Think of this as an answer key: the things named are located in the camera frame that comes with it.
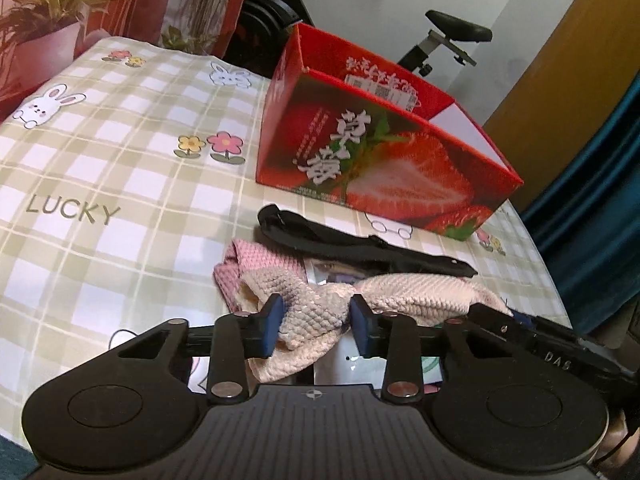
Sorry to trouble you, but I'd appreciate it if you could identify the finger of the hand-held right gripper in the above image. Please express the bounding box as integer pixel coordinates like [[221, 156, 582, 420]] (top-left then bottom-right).
[[511, 310, 582, 336], [467, 302, 542, 347]]

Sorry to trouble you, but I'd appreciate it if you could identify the green checked rabbit print tablecloth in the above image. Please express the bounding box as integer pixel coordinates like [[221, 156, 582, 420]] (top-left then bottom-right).
[[0, 35, 573, 461]]

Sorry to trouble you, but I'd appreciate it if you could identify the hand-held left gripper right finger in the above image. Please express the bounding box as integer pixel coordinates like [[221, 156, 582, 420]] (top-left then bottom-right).
[[350, 294, 538, 405]]

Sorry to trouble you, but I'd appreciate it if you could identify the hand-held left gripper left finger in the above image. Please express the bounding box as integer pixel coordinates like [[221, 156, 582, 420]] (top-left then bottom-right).
[[100, 294, 286, 406]]

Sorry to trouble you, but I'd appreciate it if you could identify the beige knitted cloth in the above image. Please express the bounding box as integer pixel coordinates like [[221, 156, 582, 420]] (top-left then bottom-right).
[[240, 266, 513, 382]]

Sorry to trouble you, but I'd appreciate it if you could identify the teal curtain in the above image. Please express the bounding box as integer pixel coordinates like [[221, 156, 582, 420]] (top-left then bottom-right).
[[520, 75, 640, 336]]

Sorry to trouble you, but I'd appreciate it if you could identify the pink waffle cloth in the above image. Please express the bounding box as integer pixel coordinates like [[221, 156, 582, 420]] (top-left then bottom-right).
[[213, 239, 311, 313]]

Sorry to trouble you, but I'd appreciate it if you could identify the red strawberry print cardboard box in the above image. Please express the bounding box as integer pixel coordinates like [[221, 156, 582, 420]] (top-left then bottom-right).
[[255, 22, 524, 242]]

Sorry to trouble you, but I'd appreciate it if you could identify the black exercise bike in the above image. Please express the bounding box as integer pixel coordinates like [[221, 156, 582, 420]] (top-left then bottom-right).
[[225, 0, 493, 81]]

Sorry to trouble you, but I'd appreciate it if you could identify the wooden door panel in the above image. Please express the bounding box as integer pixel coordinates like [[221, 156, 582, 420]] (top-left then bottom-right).
[[482, 0, 640, 133]]

